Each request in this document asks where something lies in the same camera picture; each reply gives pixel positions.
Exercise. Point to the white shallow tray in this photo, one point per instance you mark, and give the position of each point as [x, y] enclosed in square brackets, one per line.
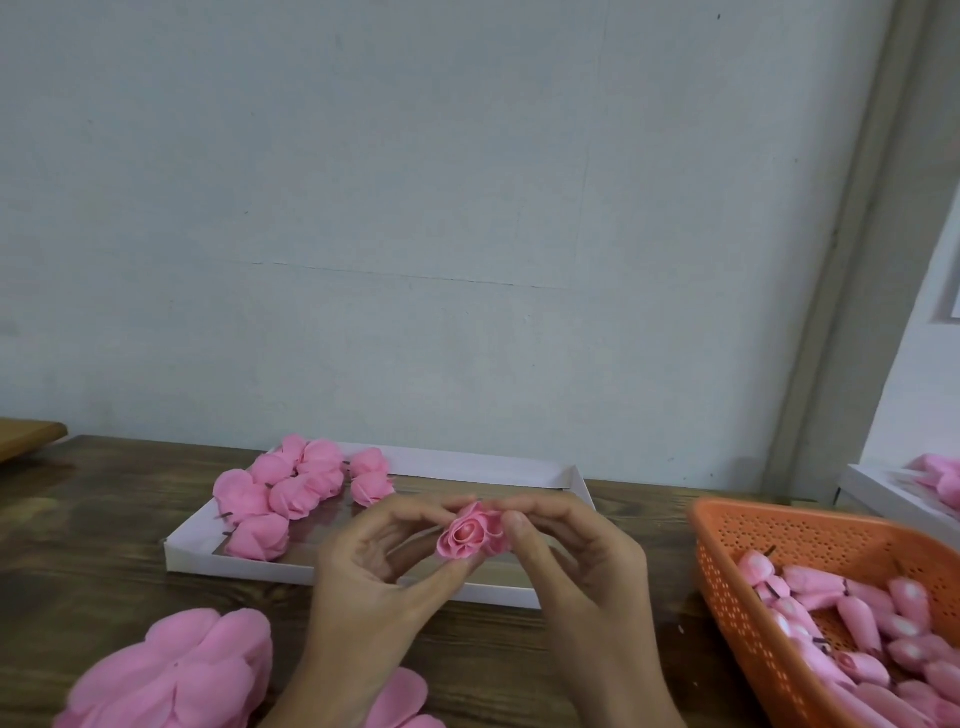
[495, 468]

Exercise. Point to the stack of pink petals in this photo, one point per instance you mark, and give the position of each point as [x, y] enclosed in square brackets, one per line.
[165, 668]
[402, 702]

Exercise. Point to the person's left hand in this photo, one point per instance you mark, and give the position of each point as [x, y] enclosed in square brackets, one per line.
[368, 600]

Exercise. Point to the group of finished pink roses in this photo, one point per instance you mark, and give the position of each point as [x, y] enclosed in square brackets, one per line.
[237, 492]

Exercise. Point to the grey door frame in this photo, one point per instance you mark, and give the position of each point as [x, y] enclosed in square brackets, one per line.
[855, 225]

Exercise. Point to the pink rose buds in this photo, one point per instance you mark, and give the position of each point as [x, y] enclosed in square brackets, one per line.
[855, 615]

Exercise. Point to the pink petal flower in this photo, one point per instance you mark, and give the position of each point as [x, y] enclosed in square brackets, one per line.
[321, 465]

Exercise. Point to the person's right forearm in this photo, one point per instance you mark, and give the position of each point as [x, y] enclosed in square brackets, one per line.
[630, 708]

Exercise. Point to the white paper notice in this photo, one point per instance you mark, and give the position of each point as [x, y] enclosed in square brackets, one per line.
[954, 300]

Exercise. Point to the pile of pink petals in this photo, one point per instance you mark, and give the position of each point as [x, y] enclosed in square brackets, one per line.
[938, 477]

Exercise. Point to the person's right hand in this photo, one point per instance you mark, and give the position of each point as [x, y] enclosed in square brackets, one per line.
[593, 600]

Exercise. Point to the orange plastic basket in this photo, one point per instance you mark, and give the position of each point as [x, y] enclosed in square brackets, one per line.
[735, 615]

